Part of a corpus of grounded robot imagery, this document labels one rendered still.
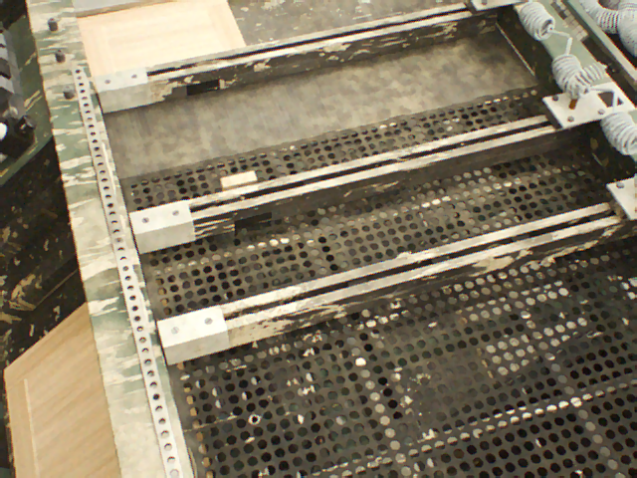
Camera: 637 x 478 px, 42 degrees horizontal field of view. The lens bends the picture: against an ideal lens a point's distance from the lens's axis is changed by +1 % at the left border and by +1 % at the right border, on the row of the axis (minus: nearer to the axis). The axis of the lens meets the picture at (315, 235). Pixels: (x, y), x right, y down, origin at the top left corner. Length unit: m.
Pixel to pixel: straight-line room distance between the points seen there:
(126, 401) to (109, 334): 0.15
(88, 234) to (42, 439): 0.57
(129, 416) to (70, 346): 0.61
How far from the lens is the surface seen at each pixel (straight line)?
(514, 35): 2.34
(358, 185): 1.85
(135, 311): 1.67
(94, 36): 2.33
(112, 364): 1.62
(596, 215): 1.89
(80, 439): 2.03
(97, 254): 1.78
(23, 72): 2.29
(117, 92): 2.09
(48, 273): 2.24
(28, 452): 2.17
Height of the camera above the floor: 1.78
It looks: 19 degrees down
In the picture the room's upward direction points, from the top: 53 degrees clockwise
